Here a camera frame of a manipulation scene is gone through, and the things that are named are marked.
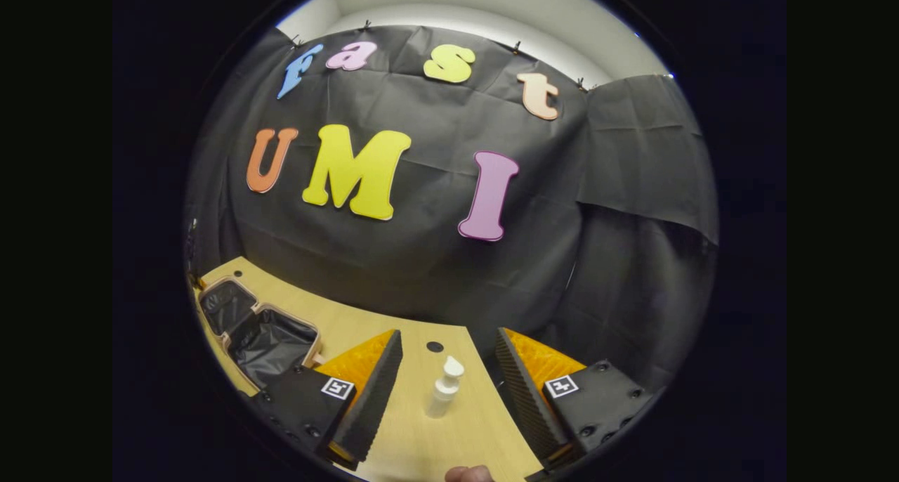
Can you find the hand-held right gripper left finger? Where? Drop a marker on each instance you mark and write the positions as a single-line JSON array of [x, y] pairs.
[[376, 398]]

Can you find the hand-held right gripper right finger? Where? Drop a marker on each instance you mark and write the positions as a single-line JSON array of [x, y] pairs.
[[523, 391]]

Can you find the white pump bottle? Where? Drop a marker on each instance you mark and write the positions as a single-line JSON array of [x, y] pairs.
[[444, 394]]

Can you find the pale pink suitcase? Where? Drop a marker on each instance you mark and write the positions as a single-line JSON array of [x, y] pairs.
[[274, 341]]

